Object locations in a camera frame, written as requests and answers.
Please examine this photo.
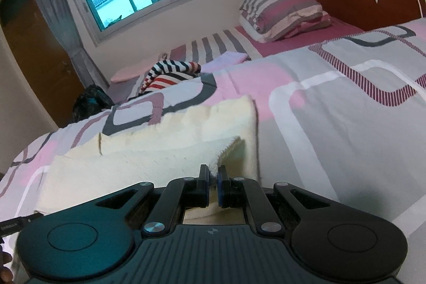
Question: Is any cream knitted sweater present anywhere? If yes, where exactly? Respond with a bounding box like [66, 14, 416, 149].
[35, 96, 259, 215]

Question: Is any striped red black garment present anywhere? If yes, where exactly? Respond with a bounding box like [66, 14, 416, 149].
[128, 59, 202, 100]

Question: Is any light purple folded cloth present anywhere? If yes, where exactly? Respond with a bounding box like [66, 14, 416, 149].
[201, 51, 249, 73]

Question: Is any patterned pink grey bedsheet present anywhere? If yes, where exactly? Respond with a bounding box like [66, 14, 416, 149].
[1, 19, 425, 283]

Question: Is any brown wooden door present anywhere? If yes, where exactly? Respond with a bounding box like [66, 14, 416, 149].
[1, 0, 84, 127]

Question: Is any striped pink pillow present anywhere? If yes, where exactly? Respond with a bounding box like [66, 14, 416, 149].
[240, 0, 331, 43]

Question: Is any grey left curtain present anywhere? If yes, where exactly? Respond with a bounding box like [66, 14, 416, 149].
[36, 0, 109, 90]

